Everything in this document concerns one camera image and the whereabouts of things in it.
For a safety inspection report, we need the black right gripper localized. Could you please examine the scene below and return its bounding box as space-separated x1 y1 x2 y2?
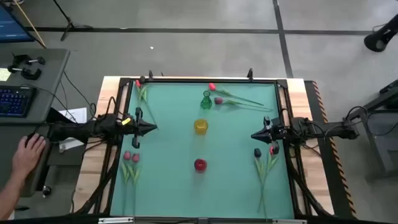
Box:
251 116 292 156

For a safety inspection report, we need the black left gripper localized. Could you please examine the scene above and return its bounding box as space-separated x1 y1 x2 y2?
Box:
124 107 158 149

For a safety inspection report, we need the black artificial tulip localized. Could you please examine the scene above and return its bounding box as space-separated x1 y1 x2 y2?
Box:
253 148 270 218

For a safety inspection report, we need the red artificial tulip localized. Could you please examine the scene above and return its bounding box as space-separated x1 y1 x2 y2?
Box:
257 145 280 215
135 79 159 130

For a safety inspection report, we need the maroon artificial tulip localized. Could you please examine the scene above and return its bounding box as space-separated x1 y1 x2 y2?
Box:
214 96 274 112

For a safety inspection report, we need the bright pink artificial tulip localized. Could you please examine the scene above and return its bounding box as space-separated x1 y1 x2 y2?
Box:
208 82 265 107

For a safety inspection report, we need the person's forearm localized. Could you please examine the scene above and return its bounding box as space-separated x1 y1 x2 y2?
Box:
0 173 26 220

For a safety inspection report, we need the yellow glass vase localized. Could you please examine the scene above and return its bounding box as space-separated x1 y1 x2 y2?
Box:
193 118 209 136

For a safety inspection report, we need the green glass vase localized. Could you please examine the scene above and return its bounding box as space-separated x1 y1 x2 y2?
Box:
200 90 213 110

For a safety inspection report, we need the red ribbed glass vase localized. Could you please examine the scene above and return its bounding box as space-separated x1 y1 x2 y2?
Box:
193 158 208 173

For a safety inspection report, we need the green table mat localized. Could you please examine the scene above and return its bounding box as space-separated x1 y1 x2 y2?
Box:
109 81 295 220

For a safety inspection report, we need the hazard striped table edge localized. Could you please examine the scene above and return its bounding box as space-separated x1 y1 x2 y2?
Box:
303 80 358 218

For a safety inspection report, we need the white paper sheet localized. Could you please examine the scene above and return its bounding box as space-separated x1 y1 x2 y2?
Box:
58 107 88 154

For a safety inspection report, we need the grey side table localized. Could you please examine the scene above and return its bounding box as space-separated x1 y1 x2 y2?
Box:
0 48 71 126

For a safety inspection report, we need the black computer mouse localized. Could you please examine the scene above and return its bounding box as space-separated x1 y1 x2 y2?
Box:
25 132 47 147

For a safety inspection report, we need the grey metal cart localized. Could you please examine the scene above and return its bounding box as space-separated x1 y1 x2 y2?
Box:
360 79 398 181

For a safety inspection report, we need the person's hand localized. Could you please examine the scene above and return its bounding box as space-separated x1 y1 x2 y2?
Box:
11 133 47 180

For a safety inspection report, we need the black tripod stand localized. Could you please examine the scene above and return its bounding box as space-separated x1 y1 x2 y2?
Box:
52 0 94 42

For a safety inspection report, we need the black C-clamp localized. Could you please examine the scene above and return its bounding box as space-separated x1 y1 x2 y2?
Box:
7 66 43 82
11 54 47 67

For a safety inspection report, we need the blue backlit keyboard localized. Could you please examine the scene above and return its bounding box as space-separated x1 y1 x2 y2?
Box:
0 86 35 118

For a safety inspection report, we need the black round-base stand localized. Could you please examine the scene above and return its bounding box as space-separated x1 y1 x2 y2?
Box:
363 14 398 53

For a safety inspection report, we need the pale yellow sticky note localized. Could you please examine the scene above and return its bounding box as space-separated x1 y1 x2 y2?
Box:
0 67 12 82

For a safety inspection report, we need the thin yellow rod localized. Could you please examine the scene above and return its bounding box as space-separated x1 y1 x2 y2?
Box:
11 0 48 50

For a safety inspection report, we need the blue screen monitor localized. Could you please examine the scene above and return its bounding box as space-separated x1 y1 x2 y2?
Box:
0 4 35 44

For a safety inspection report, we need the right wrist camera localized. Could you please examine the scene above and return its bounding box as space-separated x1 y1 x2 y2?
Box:
272 119 290 138

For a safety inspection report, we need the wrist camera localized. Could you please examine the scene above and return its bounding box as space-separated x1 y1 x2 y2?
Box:
272 119 290 138
123 119 137 135

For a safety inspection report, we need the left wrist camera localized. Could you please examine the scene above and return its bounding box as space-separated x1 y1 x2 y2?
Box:
123 119 137 135

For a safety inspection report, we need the black metal table frame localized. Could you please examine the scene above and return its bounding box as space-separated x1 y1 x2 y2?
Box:
93 68 335 220

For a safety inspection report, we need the silver metal bracket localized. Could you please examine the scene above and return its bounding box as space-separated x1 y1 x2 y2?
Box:
272 218 307 224
98 217 134 224

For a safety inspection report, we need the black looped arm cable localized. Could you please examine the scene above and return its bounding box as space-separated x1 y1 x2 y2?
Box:
343 105 369 125

